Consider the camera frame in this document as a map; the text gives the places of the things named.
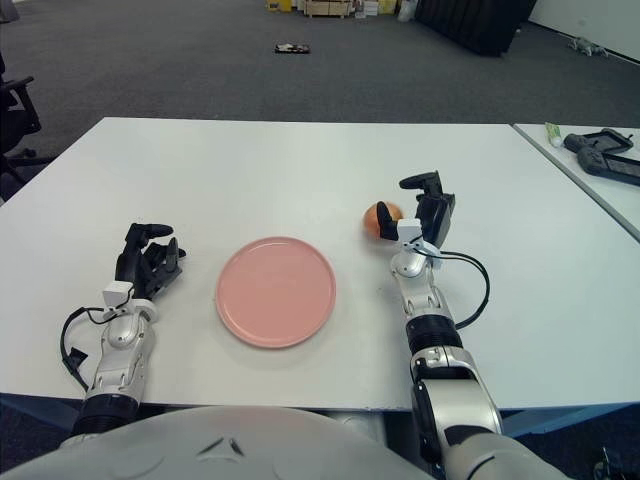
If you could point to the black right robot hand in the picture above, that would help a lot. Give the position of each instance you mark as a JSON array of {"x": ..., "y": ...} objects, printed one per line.
[{"x": 435, "y": 215}]

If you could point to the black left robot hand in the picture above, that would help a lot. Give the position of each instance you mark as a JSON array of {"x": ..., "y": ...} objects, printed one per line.
[{"x": 131, "y": 265}]

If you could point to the red yellow apple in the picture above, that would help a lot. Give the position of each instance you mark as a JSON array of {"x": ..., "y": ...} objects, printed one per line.
[{"x": 372, "y": 217}]

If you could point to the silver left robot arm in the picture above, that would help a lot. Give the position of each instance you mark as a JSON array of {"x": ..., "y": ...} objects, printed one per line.
[{"x": 120, "y": 355}]

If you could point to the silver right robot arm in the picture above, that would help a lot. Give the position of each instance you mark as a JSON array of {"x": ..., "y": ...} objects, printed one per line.
[{"x": 440, "y": 350}]

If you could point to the pink round plate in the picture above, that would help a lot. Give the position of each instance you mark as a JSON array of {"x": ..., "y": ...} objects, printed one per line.
[{"x": 275, "y": 292}]

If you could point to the green white tube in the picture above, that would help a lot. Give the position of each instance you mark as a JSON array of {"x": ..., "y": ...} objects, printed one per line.
[{"x": 553, "y": 133}]

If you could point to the black office chair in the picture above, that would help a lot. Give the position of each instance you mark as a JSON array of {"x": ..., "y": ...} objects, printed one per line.
[{"x": 15, "y": 120}]

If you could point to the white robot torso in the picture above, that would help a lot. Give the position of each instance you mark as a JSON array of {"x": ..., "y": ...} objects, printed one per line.
[{"x": 200, "y": 445}]

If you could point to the black cabinet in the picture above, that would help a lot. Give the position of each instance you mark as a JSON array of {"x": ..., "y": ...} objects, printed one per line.
[{"x": 475, "y": 25}]

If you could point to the white plastic bag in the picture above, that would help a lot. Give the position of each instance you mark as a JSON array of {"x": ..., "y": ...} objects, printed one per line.
[{"x": 406, "y": 12}]

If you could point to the pale yellow box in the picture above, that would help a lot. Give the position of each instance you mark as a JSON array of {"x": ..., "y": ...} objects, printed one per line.
[{"x": 387, "y": 6}]

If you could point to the white cardboard boxes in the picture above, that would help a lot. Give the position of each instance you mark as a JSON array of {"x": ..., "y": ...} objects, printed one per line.
[{"x": 367, "y": 8}]

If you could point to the flat black tray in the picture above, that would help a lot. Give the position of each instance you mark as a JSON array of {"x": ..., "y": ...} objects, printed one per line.
[{"x": 292, "y": 48}]

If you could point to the grey robot dog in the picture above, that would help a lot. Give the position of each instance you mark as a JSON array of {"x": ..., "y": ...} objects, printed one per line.
[{"x": 587, "y": 46}]

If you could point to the wooden crate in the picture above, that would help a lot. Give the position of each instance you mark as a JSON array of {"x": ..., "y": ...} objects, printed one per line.
[{"x": 325, "y": 8}]

